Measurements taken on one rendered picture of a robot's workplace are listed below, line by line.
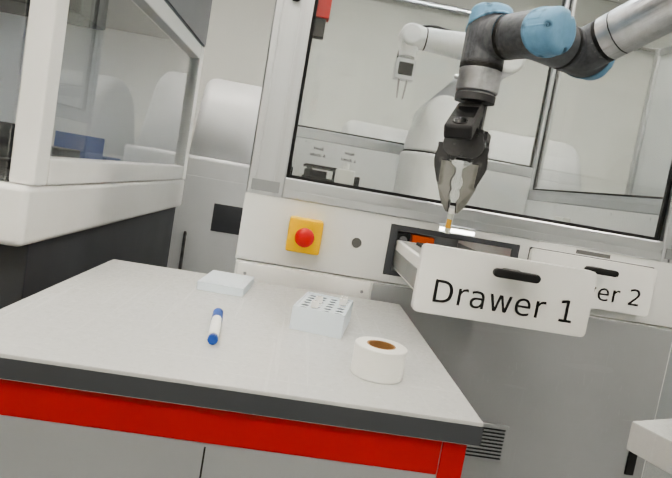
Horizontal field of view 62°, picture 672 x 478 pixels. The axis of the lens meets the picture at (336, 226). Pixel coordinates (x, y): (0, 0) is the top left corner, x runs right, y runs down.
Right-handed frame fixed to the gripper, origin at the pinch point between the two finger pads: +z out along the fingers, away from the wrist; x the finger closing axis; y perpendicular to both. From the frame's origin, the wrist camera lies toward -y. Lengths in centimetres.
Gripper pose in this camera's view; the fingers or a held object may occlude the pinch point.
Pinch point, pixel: (452, 205)
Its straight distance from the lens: 101.2
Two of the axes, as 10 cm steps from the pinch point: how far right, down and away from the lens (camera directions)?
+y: 3.6, -0.3, 9.3
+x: -9.2, -1.9, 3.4
